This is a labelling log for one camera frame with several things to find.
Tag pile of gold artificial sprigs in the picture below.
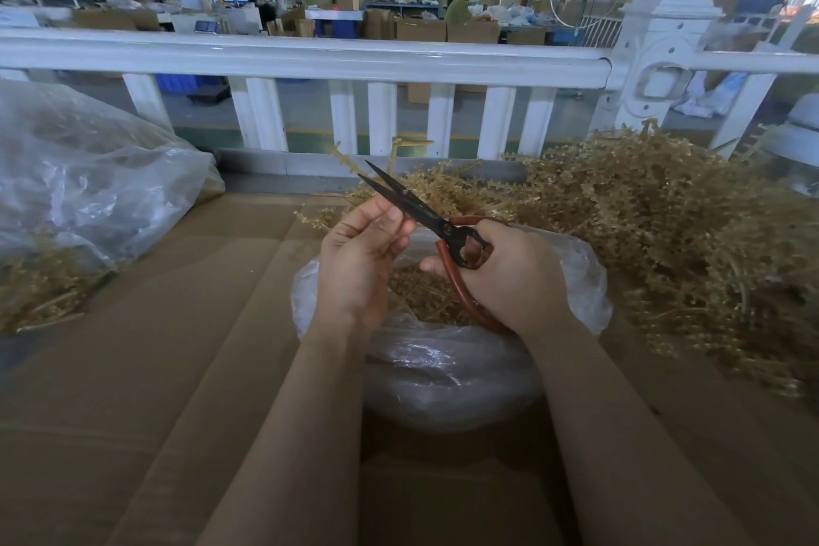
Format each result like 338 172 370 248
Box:
346 120 819 399

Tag small clear plastic bag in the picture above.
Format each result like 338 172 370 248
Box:
291 226 614 434

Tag white fence post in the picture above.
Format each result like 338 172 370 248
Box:
587 0 725 137

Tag white fence railing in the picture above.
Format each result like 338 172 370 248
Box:
0 27 819 182

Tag blue plastic crate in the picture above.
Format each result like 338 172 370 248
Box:
155 73 226 96

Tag person's right forearm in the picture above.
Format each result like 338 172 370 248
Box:
523 315 757 546

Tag gold artificial sprig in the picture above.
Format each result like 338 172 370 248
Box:
296 141 403 232

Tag person's left forearm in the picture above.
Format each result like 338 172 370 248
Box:
197 325 386 546

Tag brown cardboard sheet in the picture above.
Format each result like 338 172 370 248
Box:
0 190 819 546

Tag person's right hand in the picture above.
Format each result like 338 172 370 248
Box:
419 219 575 339

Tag large clear plastic bag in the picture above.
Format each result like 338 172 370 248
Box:
0 78 226 337

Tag person's left hand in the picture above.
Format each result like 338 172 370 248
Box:
317 196 418 339

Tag white plastic sacks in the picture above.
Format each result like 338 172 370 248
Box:
674 71 751 119

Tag black scissors with red handles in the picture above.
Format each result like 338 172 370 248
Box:
356 159 514 335

